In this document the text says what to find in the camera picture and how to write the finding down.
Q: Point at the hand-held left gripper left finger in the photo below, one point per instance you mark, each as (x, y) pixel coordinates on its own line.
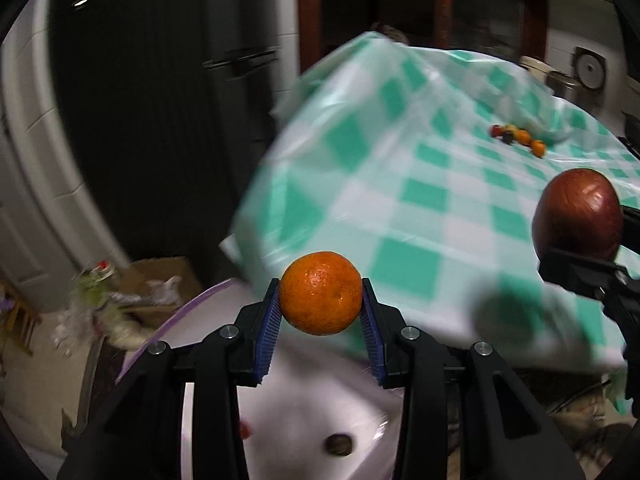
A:
(266, 327)

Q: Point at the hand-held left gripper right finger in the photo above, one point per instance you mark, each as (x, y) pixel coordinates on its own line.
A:
(372, 332)

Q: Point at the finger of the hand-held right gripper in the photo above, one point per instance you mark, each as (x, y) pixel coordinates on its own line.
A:
(575, 267)
(631, 220)

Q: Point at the red apple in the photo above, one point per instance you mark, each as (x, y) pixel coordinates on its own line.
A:
(577, 212)

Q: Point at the orange mandarin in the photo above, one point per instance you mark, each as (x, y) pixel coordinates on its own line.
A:
(321, 292)

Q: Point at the white plastic basin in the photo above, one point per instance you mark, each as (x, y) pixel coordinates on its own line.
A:
(300, 410)

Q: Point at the small red fruit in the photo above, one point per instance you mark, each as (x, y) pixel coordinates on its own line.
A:
(245, 430)
(496, 131)

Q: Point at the brown round fruit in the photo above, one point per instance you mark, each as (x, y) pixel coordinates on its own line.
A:
(339, 444)

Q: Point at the small orange fruit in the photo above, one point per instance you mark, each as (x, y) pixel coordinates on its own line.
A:
(538, 148)
(523, 136)

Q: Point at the cardboard box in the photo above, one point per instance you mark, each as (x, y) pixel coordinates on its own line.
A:
(160, 272)

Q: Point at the green white checkered tablecloth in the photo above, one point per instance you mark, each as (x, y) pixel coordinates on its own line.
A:
(410, 200)

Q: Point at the small dark fruit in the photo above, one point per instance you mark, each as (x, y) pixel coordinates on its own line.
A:
(508, 137)

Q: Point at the metal pot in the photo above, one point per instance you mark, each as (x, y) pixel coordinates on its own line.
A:
(565, 86)

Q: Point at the grey round-faced appliance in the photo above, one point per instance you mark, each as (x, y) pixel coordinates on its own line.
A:
(590, 72)

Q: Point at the white rice cooker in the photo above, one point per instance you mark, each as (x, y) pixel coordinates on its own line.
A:
(534, 66)

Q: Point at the dark refrigerator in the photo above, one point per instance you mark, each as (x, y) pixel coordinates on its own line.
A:
(165, 110)

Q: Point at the wooden chair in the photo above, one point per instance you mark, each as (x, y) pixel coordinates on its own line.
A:
(20, 317)

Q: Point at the white door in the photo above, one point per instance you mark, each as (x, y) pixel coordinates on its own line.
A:
(35, 175)

